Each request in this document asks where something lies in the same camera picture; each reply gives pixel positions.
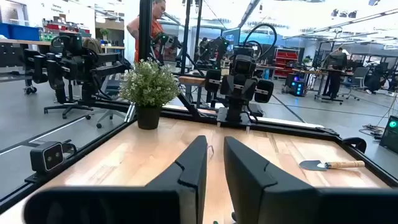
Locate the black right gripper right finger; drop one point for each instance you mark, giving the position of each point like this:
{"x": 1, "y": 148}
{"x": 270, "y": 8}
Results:
{"x": 264, "y": 193}

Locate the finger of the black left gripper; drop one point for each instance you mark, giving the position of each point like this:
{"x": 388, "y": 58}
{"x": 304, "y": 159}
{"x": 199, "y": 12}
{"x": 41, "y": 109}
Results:
{"x": 227, "y": 85}
{"x": 250, "y": 88}

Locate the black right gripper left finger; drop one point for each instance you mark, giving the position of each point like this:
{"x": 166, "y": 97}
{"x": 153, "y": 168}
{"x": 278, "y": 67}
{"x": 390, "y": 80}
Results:
{"x": 174, "y": 193}

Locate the black background robot arm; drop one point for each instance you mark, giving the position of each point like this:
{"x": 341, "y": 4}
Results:
{"x": 217, "y": 46}
{"x": 74, "y": 62}

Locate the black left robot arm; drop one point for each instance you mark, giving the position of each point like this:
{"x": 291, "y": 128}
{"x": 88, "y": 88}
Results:
{"x": 235, "y": 110}

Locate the red storage shelf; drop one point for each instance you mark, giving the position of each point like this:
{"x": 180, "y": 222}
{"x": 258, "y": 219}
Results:
{"x": 286, "y": 57}

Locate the black computer with blue lights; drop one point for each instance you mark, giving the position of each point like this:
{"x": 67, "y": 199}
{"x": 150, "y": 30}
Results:
{"x": 298, "y": 87}

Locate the potted green plant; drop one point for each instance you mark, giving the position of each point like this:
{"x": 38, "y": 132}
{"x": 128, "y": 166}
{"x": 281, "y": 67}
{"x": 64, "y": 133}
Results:
{"x": 149, "y": 84}

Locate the person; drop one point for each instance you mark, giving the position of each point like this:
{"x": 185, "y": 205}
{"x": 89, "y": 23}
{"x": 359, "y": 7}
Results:
{"x": 335, "y": 62}
{"x": 157, "y": 29}

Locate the black vertical pole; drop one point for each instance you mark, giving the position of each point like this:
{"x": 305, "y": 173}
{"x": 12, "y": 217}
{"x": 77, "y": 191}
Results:
{"x": 145, "y": 31}

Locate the grey office chair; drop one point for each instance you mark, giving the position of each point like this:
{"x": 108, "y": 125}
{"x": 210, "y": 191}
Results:
{"x": 360, "y": 76}

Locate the black office chair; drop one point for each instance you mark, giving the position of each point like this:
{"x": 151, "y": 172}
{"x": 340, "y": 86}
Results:
{"x": 70, "y": 107}

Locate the black box with green light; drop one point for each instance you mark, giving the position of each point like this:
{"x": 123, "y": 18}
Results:
{"x": 390, "y": 137}

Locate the blue storage bin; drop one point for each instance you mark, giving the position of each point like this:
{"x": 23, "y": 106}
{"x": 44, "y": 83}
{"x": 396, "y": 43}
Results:
{"x": 21, "y": 32}

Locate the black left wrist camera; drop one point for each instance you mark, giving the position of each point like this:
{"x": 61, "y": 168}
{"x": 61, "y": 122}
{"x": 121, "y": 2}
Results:
{"x": 244, "y": 66}

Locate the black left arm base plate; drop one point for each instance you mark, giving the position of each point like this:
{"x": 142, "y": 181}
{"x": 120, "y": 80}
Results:
{"x": 222, "y": 119}

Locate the black frame clamp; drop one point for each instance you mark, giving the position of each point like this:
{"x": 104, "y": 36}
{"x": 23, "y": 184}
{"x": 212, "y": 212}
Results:
{"x": 357, "y": 143}

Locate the black table-level camera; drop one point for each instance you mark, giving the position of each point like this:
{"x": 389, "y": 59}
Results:
{"x": 46, "y": 157}

